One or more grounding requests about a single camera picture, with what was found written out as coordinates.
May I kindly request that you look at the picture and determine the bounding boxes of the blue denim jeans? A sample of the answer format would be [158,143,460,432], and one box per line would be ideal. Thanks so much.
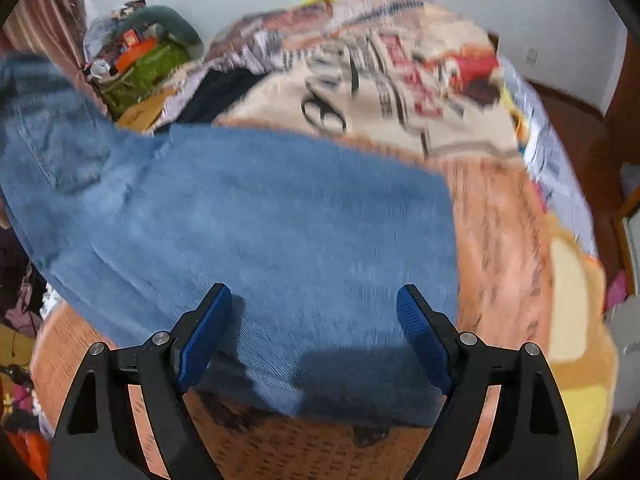
[1,54,459,427]

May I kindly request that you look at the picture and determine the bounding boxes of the grey foam board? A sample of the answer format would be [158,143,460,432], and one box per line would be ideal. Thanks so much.
[605,295,640,415]

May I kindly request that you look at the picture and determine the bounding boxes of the pink croc shoe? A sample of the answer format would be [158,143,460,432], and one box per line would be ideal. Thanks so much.
[605,271,628,311]

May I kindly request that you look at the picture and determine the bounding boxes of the sliding wardrobe door white panel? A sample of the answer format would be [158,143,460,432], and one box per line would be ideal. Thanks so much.
[614,190,639,296]

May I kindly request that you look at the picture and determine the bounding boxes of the grey checked bed sheet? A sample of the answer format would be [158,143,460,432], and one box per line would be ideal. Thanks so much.
[498,56,599,258]

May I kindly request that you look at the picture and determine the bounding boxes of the green quilted bag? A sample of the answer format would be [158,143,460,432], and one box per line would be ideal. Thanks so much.
[94,40,190,119]

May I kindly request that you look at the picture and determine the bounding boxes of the black garment on bed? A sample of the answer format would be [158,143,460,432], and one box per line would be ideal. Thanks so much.
[154,68,266,132]

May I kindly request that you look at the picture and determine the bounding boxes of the printed poster blanket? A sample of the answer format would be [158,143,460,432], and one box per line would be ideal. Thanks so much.
[1,0,617,476]

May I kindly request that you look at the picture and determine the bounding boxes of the orange toy box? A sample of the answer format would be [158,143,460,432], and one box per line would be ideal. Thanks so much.
[114,29,158,74]

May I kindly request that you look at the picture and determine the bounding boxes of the striped pink curtain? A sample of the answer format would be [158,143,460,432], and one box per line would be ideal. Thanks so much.
[1,0,106,113]

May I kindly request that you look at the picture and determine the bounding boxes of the white wall socket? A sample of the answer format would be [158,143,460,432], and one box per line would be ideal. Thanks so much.
[525,48,538,66]

